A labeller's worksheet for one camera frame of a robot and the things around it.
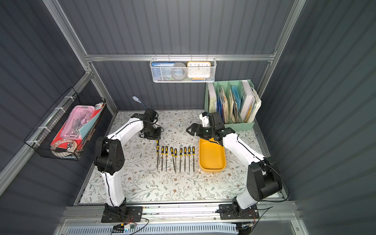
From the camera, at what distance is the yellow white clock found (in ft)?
2.94

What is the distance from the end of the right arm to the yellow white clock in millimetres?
328

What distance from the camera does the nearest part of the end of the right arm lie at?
630mm
